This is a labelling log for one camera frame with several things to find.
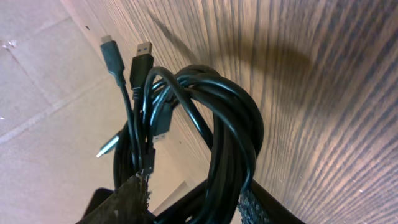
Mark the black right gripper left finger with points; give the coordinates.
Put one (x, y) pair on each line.
(127, 204)

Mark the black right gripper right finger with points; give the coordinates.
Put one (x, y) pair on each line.
(257, 206)

